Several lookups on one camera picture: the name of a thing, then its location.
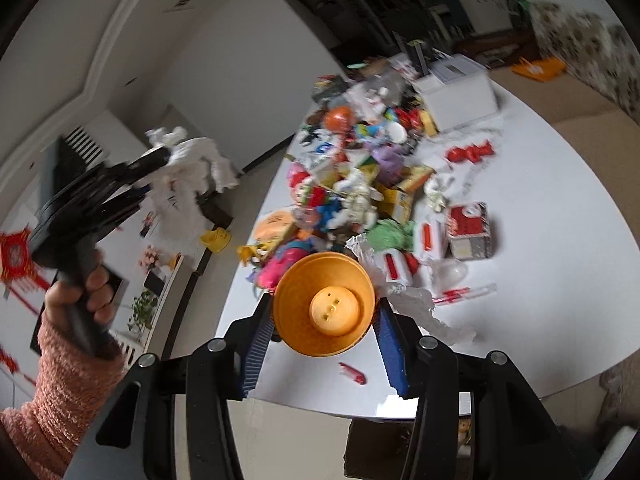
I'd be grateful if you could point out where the white figurine toy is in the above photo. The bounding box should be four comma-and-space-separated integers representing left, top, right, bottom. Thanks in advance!
332, 170, 381, 233

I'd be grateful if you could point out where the person's left hand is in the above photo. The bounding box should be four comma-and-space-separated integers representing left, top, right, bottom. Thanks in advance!
44, 262, 118, 323

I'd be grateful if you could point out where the pink flower bouquet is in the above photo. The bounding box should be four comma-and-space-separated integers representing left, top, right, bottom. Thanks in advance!
140, 246, 166, 273

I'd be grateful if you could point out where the white plastic bag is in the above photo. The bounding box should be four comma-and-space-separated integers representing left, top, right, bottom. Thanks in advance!
145, 126, 241, 206

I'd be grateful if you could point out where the orange bag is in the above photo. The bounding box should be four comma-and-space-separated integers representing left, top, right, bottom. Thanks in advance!
510, 57, 568, 81

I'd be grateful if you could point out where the green potted plant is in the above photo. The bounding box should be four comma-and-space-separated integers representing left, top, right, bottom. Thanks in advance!
127, 290, 161, 343

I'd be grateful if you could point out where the clear plastic cup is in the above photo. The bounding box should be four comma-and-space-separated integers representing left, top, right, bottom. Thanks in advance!
430, 260, 468, 291

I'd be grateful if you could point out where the small red candy wrapper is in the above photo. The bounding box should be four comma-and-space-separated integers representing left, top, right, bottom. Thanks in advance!
337, 361, 367, 386

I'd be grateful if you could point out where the pink plastic toy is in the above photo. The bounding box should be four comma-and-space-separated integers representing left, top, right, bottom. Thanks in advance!
257, 240, 316, 291

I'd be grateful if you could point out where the orange round toy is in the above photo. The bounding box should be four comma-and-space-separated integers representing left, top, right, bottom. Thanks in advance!
322, 107, 356, 133

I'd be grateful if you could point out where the dark shelf unit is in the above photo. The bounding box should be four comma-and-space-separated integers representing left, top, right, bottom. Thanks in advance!
295, 0, 501, 61

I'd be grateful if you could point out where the red white packet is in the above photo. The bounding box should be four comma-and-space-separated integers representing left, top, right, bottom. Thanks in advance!
380, 250, 421, 283
415, 212, 448, 261

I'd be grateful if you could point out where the red round toy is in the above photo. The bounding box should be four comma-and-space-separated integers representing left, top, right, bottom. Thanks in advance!
286, 162, 326, 206

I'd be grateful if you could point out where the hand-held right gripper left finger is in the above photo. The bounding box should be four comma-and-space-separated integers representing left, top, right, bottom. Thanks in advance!
65, 292, 278, 480

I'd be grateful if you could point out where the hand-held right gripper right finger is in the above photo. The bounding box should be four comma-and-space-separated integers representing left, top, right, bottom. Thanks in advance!
372, 297, 583, 480

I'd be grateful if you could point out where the red knot wall decoration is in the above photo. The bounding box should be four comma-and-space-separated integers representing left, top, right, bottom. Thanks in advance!
0, 232, 43, 301

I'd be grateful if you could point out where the white lace ribbon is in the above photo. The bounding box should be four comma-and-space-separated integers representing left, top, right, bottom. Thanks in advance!
424, 175, 453, 213

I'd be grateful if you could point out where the yellow cardboard box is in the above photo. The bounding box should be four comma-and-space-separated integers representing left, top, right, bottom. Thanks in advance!
375, 165, 433, 221

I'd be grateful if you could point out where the orange round packet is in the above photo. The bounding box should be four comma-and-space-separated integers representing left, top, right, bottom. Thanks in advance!
252, 210, 296, 246

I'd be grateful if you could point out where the black picture frame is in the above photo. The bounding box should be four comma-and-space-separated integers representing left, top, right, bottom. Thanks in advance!
144, 270, 168, 297

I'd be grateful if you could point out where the red white carton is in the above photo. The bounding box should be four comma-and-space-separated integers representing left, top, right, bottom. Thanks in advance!
445, 202, 496, 261

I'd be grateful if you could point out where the small yellow toy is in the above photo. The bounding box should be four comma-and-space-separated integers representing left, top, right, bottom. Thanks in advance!
237, 244, 266, 266

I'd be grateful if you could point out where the white cardboard box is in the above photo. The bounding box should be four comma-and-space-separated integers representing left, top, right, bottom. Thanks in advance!
412, 57, 501, 133

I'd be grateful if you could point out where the red plastic wrapper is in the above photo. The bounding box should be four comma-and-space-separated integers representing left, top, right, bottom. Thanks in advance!
445, 141, 496, 165

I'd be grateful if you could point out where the green shredded paper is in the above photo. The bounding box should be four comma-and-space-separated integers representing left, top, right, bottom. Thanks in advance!
365, 217, 416, 253

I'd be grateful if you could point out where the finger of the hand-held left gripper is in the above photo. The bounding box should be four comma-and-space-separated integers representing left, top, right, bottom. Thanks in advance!
107, 185, 151, 231
125, 146, 173, 181

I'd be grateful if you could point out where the black upright tablet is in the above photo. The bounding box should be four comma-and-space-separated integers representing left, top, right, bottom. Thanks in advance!
392, 32, 431, 81

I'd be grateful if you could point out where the clear tube with red print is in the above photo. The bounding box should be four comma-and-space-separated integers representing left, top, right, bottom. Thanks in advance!
432, 282, 498, 306

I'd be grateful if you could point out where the wooden low table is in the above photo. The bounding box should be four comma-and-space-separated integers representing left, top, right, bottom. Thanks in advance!
452, 30, 541, 68

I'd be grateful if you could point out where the orange plastic bowl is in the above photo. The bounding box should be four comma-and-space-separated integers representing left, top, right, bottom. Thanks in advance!
272, 252, 377, 358

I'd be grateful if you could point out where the floral patterned sofa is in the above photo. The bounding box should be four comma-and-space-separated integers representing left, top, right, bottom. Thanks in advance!
530, 2, 640, 111

